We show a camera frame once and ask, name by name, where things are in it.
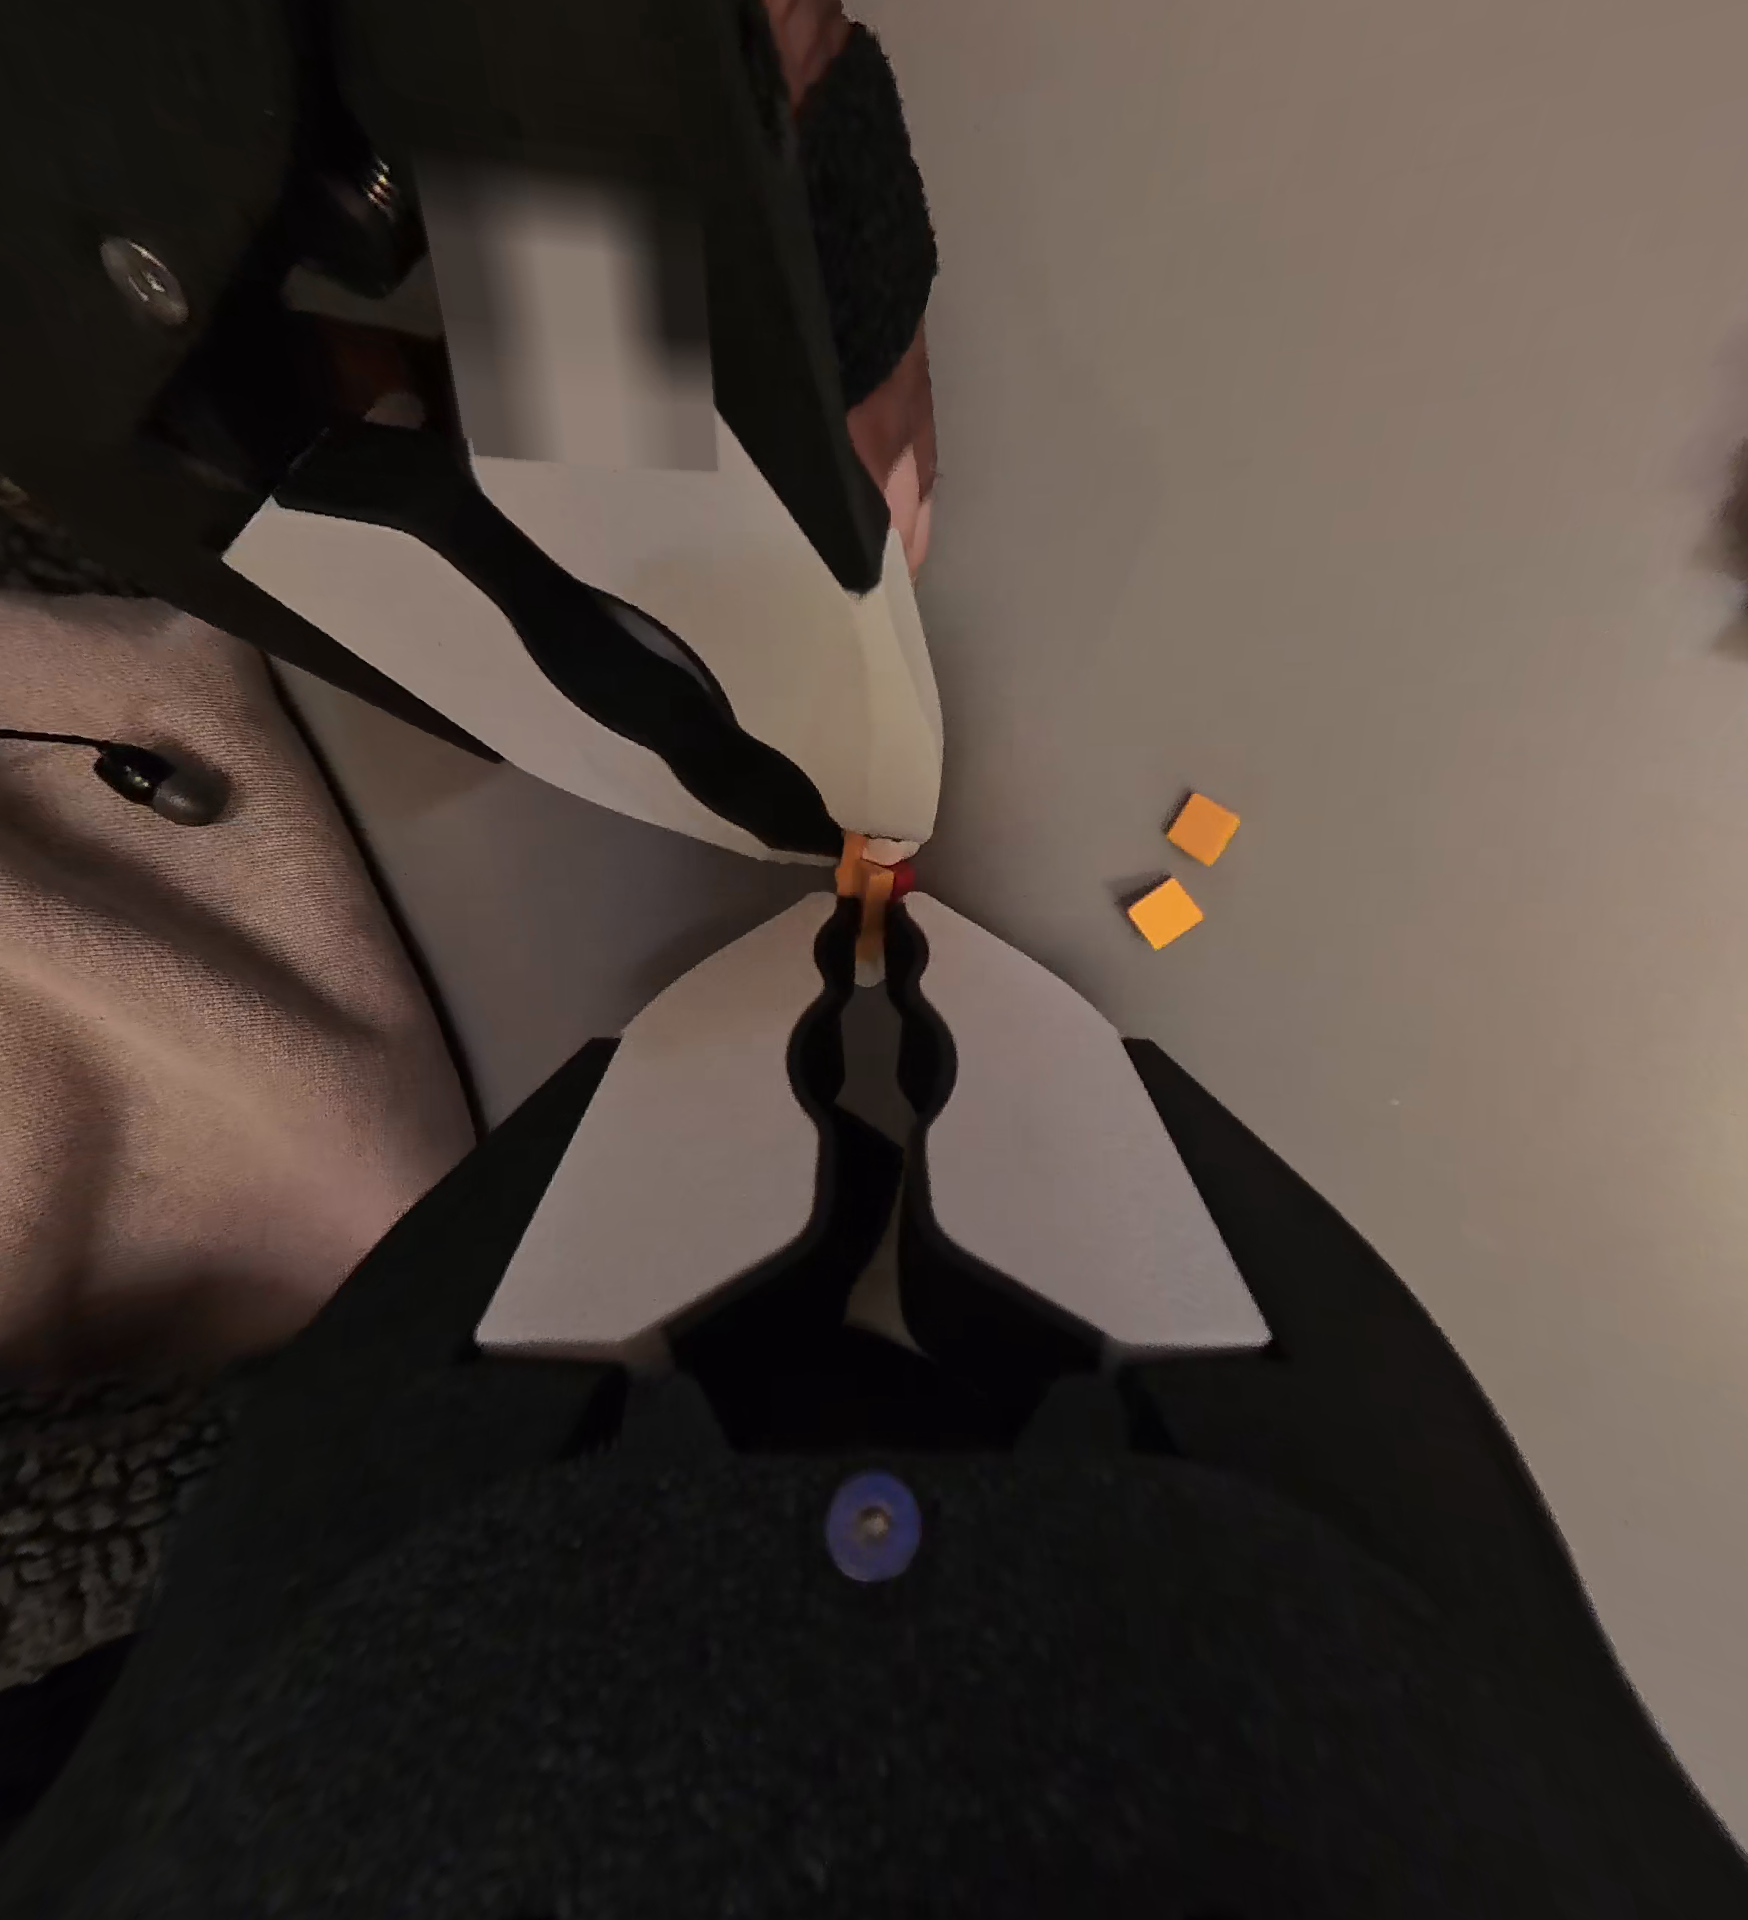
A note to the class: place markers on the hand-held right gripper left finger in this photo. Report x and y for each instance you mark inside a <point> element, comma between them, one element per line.
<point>666,1185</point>

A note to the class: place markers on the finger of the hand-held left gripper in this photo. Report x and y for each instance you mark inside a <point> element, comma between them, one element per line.
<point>815,601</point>
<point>410,630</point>

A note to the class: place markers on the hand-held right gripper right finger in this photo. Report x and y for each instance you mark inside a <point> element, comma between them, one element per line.
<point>1101,1185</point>

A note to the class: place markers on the orange and red lego assembly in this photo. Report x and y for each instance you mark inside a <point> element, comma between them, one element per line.
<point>852,862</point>

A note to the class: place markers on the small orange lego tile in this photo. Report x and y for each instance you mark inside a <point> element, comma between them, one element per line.
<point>1206,829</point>
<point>1165,913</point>

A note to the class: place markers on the person's left hand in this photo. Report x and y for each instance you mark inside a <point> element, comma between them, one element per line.
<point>905,465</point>

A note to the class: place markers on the person's beige sweater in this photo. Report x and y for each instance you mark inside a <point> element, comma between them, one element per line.
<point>140,1125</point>

